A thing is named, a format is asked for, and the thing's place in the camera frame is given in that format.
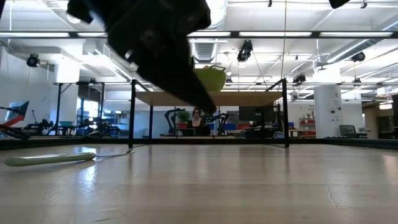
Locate person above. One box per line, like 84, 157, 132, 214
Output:
190, 107, 206, 136

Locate black background workstation frame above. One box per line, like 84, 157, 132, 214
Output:
52, 81, 108, 136

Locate small dark desk monitor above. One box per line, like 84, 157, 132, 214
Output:
339, 124, 358, 138

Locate light green cucumber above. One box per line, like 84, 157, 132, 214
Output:
4, 151, 135, 167

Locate tilted monitor screen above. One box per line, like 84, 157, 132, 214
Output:
4, 100, 30, 125

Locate white shelf red boxes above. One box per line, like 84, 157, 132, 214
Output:
298, 117, 317, 138

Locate overhead LED light bar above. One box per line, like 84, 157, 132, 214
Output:
0, 30, 398, 39

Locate black aluminium frame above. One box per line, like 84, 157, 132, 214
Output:
0, 136, 398, 149

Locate thin hanging cable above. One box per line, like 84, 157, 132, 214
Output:
280, 0, 288, 80

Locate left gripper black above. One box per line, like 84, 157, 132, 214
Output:
67, 0, 218, 114

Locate black monitor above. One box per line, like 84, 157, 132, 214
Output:
238, 105, 277, 123

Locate wooden shelf riser black legs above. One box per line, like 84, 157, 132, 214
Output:
128, 78, 290, 149

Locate black overhead camera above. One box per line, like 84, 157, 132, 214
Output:
236, 39, 254, 63

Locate white pillar with sign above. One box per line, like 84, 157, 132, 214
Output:
313, 84, 343, 138

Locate green plastic colander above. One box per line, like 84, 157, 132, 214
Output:
194, 64, 228, 92

